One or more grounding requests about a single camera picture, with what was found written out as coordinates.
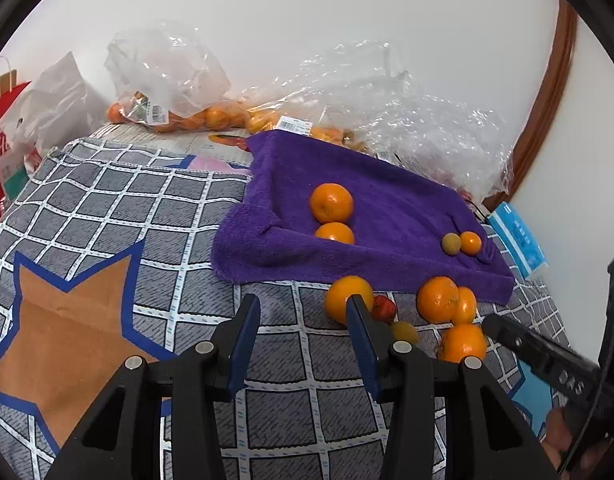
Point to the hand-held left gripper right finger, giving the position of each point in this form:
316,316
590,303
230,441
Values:
359,345

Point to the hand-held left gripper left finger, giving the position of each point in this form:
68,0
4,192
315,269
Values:
242,340

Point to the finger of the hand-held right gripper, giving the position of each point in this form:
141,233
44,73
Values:
512,340

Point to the small red apple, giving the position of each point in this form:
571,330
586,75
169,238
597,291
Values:
384,308

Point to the longan fruit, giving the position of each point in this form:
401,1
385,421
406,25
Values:
451,244
404,332

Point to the large orange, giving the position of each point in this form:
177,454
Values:
339,302
462,342
437,299
335,233
331,202

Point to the small orange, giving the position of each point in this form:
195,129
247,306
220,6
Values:
466,305
470,242

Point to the purple towel covered tray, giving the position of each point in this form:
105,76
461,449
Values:
397,195

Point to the bagged red fruits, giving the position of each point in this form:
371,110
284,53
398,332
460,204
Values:
449,180

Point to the person's right hand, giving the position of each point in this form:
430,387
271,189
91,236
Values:
557,432

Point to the blue tissue pack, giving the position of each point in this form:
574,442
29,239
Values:
519,240

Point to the grey checkered star blanket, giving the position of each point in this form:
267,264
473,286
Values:
137,220

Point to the fruit print cardboard box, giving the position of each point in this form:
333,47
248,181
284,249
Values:
187,141

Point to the pile of bagged oranges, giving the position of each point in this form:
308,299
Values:
327,134
212,117

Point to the white price label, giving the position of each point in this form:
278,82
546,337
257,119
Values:
294,124
157,112

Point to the large crinkled clear plastic bag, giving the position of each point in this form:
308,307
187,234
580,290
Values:
387,95

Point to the white grey plastic bag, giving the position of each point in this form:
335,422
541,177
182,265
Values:
52,105

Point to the brown wooden door frame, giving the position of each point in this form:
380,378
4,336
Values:
547,85

